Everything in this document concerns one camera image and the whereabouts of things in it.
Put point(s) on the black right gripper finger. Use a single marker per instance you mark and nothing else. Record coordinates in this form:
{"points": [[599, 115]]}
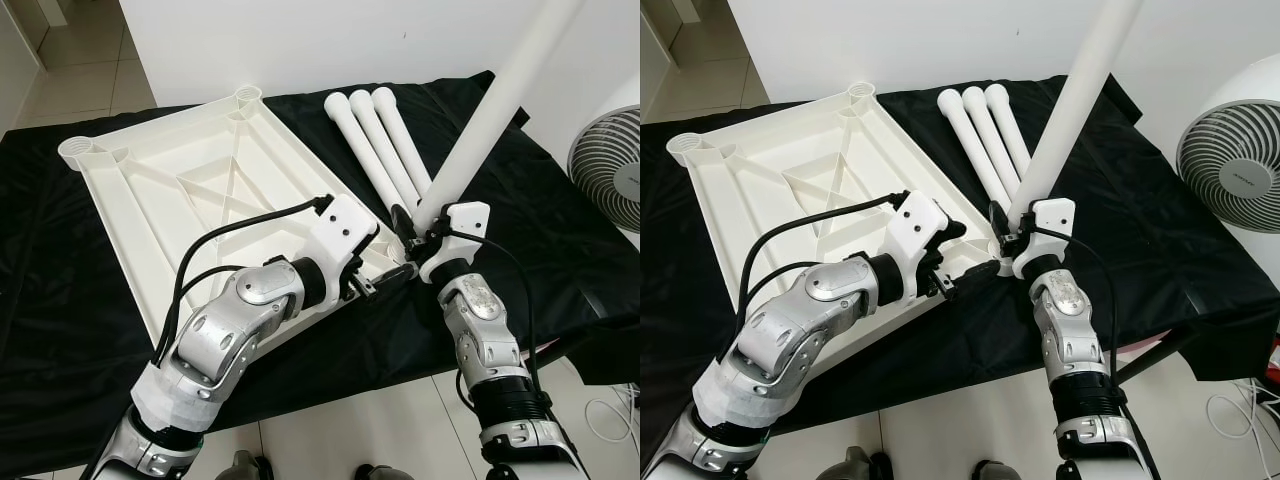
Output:
{"points": [[1000, 220], [404, 222]]}

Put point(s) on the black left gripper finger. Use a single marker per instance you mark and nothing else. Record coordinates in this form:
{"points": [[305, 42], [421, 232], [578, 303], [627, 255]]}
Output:
{"points": [[398, 273], [978, 280]]}

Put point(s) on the white plastic table leg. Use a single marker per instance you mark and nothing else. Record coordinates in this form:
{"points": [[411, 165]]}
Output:
{"points": [[381, 135], [500, 100], [970, 135], [1010, 125], [1075, 100], [990, 130], [361, 140], [401, 130]]}

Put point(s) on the white plastic table top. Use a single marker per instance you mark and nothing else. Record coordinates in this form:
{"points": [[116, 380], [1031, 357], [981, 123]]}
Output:
{"points": [[180, 170], [790, 165]]}

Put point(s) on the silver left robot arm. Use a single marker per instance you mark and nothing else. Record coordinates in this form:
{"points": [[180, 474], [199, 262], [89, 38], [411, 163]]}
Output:
{"points": [[230, 320], [800, 320]]}

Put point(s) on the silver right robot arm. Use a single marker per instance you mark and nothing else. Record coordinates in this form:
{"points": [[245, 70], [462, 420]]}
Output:
{"points": [[480, 320], [1070, 320]]}

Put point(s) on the black tablecloth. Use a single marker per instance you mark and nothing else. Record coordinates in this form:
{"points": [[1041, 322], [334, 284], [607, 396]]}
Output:
{"points": [[1150, 220], [520, 200]]}

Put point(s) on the grey right robot foot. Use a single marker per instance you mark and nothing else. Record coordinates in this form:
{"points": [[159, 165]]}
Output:
{"points": [[995, 471], [378, 472]]}

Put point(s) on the grey robot foot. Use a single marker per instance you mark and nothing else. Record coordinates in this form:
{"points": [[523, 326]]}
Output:
{"points": [[852, 465], [995, 471], [240, 468], [378, 472]]}

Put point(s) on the white round fan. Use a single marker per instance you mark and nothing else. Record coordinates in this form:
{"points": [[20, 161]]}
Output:
{"points": [[1235, 160], [610, 170]]}

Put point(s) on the grey left robot foot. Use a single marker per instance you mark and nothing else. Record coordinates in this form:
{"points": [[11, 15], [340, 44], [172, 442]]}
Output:
{"points": [[240, 468], [852, 465]]}

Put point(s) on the red floor device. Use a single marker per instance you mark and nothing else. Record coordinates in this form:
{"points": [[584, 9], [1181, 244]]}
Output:
{"points": [[1273, 360]]}

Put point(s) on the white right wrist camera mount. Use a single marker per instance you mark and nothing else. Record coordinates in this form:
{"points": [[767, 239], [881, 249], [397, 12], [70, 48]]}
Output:
{"points": [[465, 220], [1050, 215]]}

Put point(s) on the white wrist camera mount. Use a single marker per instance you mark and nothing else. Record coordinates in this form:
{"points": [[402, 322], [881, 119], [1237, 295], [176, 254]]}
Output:
{"points": [[920, 225], [465, 220], [1050, 215], [340, 230]]}

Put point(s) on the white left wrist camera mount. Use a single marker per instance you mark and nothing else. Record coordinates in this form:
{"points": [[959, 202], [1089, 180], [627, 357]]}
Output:
{"points": [[920, 225], [340, 230]]}

